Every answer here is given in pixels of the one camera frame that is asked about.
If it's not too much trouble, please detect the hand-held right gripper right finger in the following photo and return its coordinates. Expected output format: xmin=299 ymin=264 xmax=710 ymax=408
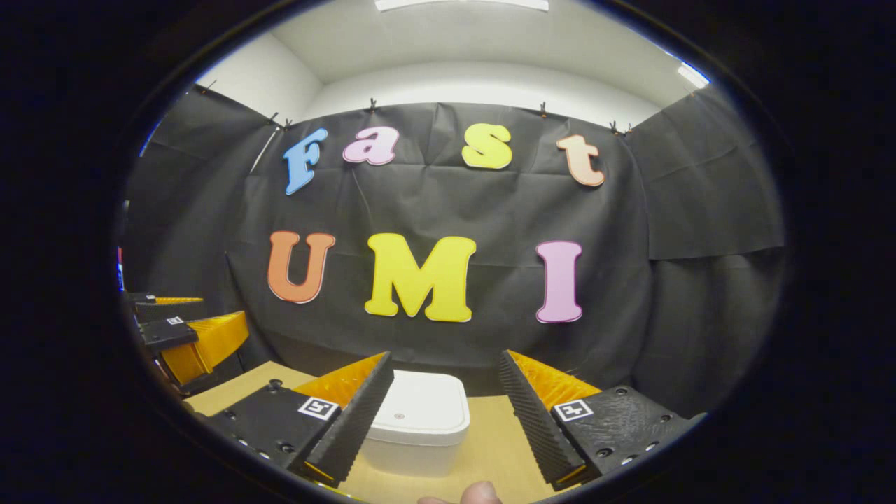
xmin=497 ymin=349 xmax=708 ymax=492

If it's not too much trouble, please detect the white desktop garbage bin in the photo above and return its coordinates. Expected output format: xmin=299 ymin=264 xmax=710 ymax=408
xmin=360 ymin=370 xmax=471 ymax=478

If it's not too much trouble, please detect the long ceiling light panel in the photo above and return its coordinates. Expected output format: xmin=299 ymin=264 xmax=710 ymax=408
xmin=374 ymin=0 xmax=550 ymax=13

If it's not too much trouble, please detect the wooden desktop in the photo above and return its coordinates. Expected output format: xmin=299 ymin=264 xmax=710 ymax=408
xmin=183 ymin=360 xmax=561 ymax=504

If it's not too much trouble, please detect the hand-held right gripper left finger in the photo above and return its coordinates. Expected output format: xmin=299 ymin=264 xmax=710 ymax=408
xmin=205 ymin=350 xmax=396 ymax=489

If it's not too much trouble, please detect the black backdrop cloth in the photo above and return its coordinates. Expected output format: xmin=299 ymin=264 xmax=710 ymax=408
xmin=119 ymin=83 xmax=788 ymax=421

